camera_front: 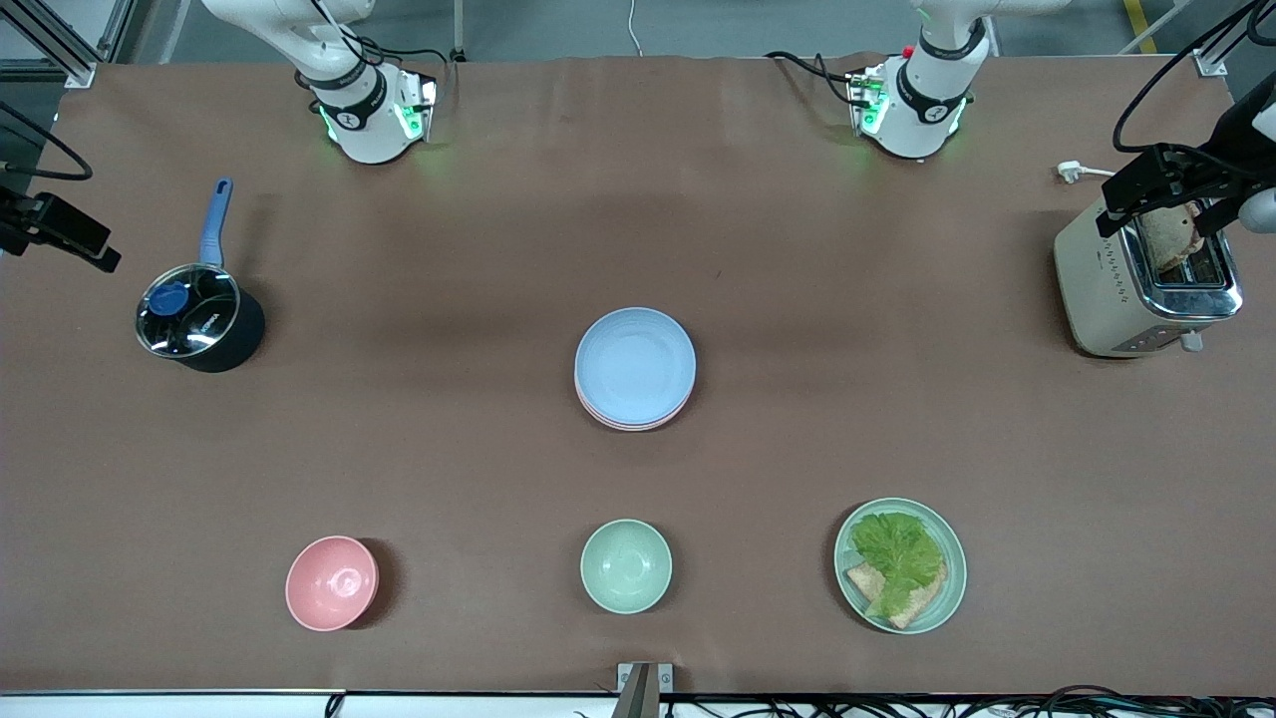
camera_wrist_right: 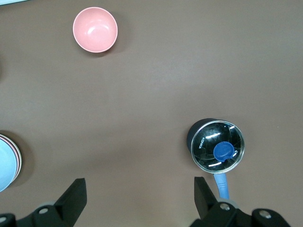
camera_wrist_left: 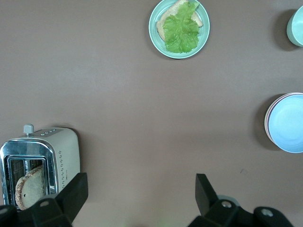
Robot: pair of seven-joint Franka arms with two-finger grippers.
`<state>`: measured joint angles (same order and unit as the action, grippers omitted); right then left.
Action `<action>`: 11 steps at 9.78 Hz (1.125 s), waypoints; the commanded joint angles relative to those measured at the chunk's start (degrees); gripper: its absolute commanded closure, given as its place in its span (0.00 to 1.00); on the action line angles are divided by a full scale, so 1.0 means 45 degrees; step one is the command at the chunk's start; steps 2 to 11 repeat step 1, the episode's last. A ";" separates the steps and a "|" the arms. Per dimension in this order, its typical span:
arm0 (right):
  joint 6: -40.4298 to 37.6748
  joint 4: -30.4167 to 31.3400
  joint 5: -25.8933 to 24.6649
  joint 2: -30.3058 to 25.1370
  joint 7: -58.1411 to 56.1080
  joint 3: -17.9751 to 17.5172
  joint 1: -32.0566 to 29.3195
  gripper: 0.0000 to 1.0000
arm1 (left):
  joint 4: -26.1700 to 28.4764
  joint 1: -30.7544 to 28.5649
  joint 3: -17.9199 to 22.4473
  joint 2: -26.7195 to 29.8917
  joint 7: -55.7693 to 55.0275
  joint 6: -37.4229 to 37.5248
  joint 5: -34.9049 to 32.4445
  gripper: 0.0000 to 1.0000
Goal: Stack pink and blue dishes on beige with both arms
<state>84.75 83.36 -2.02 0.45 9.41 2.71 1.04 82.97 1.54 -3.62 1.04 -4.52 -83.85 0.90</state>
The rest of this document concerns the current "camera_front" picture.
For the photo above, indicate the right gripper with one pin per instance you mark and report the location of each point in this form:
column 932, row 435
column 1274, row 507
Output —
column 18, row 221

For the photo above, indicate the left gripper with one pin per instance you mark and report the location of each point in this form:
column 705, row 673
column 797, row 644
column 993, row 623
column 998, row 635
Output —
column 1230, row 158

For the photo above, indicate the blue plate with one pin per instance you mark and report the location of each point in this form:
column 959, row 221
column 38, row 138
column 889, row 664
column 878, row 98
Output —
column 635, row 364

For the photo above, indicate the pink plate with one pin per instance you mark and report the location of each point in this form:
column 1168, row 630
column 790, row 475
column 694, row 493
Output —
column 623, row 426

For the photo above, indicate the toast slice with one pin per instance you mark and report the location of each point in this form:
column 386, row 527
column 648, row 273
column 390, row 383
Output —
column 1166, row 237

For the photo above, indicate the beige chrome toaster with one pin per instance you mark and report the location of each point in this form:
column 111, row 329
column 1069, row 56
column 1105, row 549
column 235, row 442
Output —
column 1107, row 299

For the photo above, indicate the glass lid blue knob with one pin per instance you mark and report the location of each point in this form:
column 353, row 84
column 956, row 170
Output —
column 194, row 314

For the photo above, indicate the grey connector box green light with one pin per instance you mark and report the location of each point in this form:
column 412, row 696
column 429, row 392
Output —
column 869, row 100
column 417, row 105

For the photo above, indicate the green plate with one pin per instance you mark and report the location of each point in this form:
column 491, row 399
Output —
column 952, row 588

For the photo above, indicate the green lettuce leaf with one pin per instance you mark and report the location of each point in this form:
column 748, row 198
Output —
column 897, row 553

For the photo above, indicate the small pink bowl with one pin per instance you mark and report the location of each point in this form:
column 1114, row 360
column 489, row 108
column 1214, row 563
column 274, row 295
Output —
column 331, row 583

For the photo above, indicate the brown bread slice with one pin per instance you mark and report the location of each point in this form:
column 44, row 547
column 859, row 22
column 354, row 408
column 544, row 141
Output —
column 922, row 603

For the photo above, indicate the small green bowl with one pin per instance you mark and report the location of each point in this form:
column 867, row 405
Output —
column 626, row 566

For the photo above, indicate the aluminium frame profile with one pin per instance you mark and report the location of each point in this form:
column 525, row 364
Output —
column 60, row 55
column 1211, row 62

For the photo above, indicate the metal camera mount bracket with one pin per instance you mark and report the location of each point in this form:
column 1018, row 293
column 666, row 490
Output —
column 638, row 688

